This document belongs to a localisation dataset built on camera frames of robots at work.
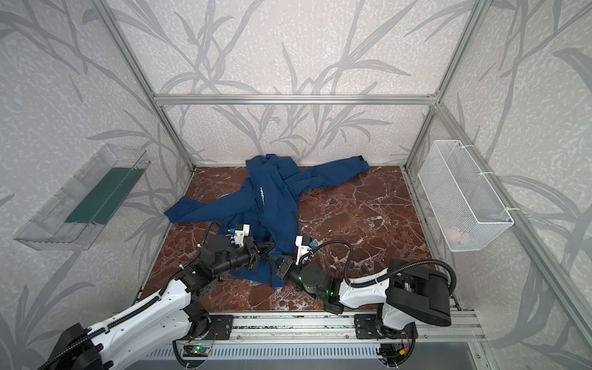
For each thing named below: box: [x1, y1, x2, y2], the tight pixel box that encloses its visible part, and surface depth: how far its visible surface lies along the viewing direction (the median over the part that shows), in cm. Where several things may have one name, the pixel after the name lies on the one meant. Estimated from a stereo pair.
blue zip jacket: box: [164, 154, 370, 288], surface depth 103 cm
